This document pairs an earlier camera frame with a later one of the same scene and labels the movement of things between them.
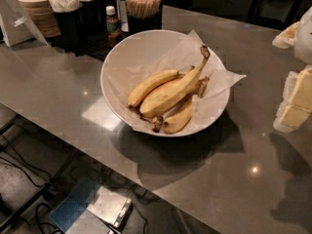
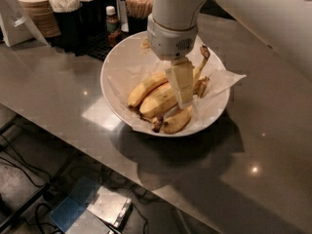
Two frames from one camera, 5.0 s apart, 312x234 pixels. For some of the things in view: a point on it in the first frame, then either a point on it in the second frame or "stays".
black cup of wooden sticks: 143,11 stays
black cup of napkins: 92,11 stays
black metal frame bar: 9,220 stays
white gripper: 304,41 → 170,43
